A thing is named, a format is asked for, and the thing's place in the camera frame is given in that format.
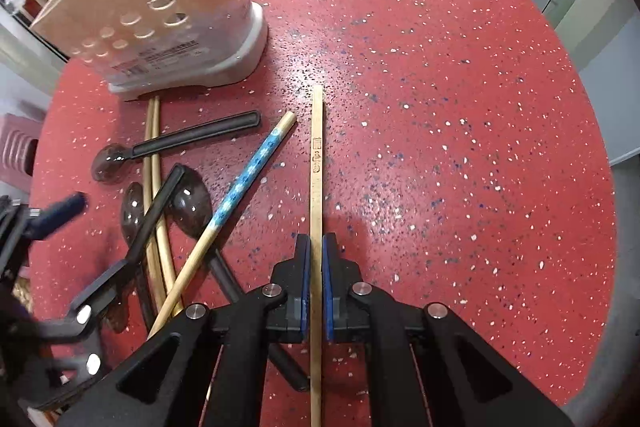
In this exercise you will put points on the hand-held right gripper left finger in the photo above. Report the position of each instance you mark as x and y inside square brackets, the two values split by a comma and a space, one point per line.
[306, 287]

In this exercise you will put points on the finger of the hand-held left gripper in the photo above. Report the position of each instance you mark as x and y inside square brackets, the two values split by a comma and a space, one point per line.
[62, 209]
[155, 207]

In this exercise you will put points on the grey sliding door frame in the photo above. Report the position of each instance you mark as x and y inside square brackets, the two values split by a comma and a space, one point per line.
[40, 39]

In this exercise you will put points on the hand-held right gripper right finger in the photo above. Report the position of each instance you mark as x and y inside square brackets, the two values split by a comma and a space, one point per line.
[327, 287]

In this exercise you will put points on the blue patterned chopstick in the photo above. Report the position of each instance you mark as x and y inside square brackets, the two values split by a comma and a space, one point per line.
[240, 187]

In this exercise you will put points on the pink plastic stool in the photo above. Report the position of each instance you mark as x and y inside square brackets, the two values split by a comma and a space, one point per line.
[17, 147]

